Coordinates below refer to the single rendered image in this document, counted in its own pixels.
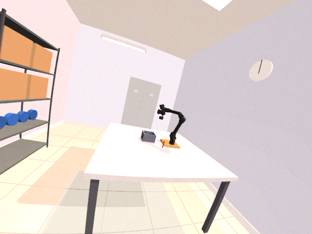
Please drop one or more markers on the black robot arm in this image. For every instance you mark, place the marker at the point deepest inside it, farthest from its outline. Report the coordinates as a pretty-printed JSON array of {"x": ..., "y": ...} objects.
[{"x": 182, "y": 119}]

